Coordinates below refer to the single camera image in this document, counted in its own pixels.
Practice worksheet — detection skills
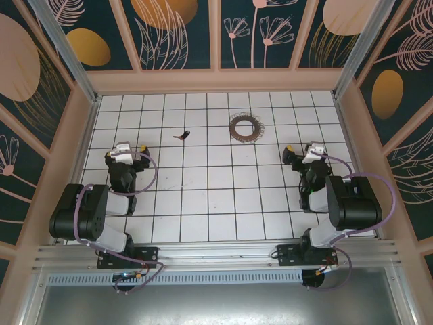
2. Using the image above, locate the long aluminium base rail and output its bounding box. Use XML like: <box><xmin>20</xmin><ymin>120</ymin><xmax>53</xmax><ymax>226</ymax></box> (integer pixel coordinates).
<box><xmin>32</xmin><ymin>239</ymin><xmax>402</xmax><ymax>272</ymax></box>

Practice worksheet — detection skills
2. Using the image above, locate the grey metal sheet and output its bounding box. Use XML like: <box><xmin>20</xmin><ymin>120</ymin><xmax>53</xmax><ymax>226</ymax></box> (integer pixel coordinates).
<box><xmin>33</xmin><ymin>267</ymin><xmax>403</xmax><ymax>325</ymax></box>

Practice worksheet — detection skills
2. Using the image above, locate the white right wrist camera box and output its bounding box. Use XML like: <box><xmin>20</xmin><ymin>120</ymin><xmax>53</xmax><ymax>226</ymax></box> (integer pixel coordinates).
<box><xmin>302</xmin><ymin>142</ymin><xmax>327</xmax><ymax>165</ymax></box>

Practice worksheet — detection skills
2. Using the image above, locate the small circuit board with wires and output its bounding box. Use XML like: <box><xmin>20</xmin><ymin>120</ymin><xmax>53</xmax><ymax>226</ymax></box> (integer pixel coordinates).
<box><xmin>112</xmin><ymin>269</ymin><xmax>152</xmax><ymax>284</ymax></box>

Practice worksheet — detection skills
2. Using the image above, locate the aluminium corner post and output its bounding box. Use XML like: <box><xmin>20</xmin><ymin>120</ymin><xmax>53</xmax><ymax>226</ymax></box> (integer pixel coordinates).
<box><xmin>26</xmin><ymin>0</ymin><xmax>102</xmax><ymax>104</ymax></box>
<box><xmin>331</xmin><ymin>0</ymin><xmax>398</xmax><ymax>99</ymax></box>

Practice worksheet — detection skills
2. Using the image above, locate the slotted grey cable duct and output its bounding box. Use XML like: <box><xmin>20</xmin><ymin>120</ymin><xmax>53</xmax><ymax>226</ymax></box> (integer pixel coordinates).
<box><xmin>45</xmin><ymin>269</ymin><xmax>305</xmax><ymax>287</ymax></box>

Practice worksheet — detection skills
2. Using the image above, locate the aluminium table side rail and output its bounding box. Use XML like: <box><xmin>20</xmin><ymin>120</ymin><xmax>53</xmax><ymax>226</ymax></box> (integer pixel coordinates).
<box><xmin>60</xmin><ymin>95</ymin><xmax>102</xmax><ymax>244</ymax></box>
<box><xmin>333</xmin><ymin>95</ymin><xmax>378</xmax><ymax>238</ymax></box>

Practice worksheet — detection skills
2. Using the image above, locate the yellow connector with red wires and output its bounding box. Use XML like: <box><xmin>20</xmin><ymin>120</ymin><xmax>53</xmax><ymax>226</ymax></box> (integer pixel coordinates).
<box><xmin>313</xmin><ymin>263</ymin><xmax>340</xmax><ymax>277</ymax></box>

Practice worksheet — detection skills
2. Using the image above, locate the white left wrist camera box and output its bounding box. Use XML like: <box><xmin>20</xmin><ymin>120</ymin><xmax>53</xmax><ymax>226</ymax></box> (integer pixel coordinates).
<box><xmin>112</xmin><ymin>142</ymin><xmax>135</xmax><ymax>165</ymax></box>

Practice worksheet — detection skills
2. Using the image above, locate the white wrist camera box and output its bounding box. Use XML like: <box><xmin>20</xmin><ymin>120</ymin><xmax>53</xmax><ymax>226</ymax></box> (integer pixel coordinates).
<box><xmin>112</xmin><ymin>142</ymin><xmax>135</xmax><ymax>165</ymax></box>
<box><xmin>302</xmin><ymin>142</ymin><xmax>327</xmax><ymax>165</ymax></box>

